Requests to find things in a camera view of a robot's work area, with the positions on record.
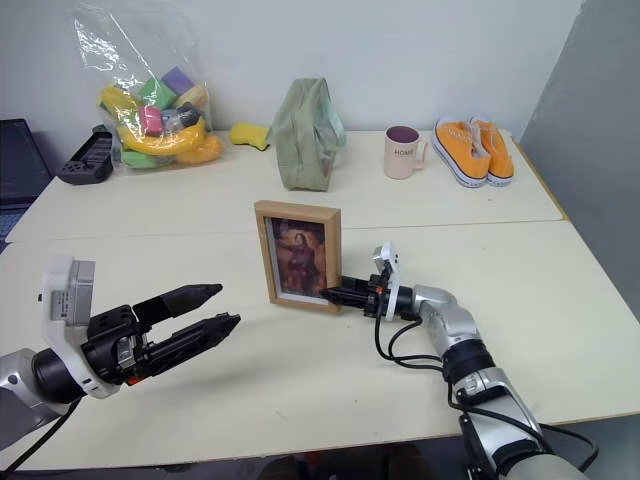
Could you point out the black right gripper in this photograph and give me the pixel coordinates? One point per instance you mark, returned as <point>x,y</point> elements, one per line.
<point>377,300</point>

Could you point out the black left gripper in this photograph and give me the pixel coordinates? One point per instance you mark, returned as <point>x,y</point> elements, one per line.
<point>107,345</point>

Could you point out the wooden framed picture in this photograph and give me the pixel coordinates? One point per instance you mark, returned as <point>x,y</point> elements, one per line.
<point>300,260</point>

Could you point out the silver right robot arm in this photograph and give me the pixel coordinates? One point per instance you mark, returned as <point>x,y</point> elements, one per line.
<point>450,320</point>

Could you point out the pink mug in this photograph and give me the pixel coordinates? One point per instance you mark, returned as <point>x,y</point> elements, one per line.
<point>400,155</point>

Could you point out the olive green fabric bag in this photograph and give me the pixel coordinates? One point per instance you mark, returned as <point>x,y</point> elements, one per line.
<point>295,140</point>

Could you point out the flat green sponge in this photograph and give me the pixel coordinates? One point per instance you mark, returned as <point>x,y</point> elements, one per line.
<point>137,160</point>

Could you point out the orange yellow soft toy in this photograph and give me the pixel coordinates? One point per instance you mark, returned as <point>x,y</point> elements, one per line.
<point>202,150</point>

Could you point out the yellow toy banana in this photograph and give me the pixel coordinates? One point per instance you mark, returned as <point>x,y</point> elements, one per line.
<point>160,142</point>

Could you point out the orange canvas sneaker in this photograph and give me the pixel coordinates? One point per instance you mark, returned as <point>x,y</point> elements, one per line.
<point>500,160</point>
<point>462,152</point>

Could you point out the yellow sponge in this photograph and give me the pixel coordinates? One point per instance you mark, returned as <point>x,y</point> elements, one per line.
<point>247,135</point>

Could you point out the black game controller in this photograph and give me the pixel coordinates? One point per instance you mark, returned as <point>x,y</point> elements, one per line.
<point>87,160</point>

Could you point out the pink foam block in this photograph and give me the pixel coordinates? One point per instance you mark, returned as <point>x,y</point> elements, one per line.
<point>151,120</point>

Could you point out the dark grey toy block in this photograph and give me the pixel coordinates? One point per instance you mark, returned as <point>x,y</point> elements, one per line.
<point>180,116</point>

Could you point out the pale yellow foam block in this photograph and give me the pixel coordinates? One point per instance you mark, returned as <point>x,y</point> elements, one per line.
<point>192,96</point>

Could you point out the green foam block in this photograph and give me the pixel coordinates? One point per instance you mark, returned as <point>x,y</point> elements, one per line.
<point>155,92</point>

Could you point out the dark laptop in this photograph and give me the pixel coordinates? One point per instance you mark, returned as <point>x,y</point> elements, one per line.
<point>20,160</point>

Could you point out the purple foam block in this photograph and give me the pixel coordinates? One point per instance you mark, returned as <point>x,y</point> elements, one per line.
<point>177,81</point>

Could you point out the clear plastic bag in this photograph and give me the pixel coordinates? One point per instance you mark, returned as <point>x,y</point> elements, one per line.
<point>110,60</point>

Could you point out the grey partition panel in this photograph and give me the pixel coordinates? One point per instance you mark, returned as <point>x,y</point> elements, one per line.
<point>590,160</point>

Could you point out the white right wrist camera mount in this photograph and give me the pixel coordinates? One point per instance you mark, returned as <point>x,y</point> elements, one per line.
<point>392,295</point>

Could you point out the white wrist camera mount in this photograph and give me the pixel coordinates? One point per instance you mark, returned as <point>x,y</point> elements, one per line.
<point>65,300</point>
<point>392,295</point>

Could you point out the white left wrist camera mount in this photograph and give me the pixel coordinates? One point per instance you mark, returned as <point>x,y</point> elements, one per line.
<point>65,300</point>

